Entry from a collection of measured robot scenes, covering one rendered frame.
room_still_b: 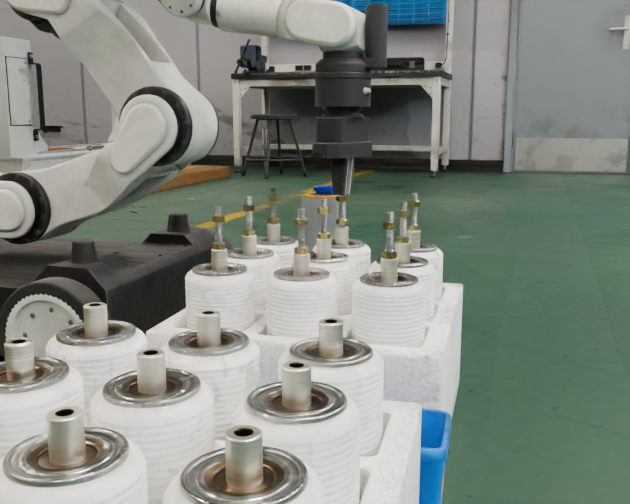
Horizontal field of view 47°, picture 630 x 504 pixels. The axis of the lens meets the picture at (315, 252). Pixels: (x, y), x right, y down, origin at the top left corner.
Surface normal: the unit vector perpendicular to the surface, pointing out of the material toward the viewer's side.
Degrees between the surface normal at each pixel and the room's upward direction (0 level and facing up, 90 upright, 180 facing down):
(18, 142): 90
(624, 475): 0
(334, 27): 90
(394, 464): 0
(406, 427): 0
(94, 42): 112
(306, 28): 90
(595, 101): 90
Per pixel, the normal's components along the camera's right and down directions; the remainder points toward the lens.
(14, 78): 0.96, 0.06
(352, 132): 0.79, 0.12
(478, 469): 0.00, -0.98
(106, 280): 0.68, -0.65
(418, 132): -0.29, 0.18
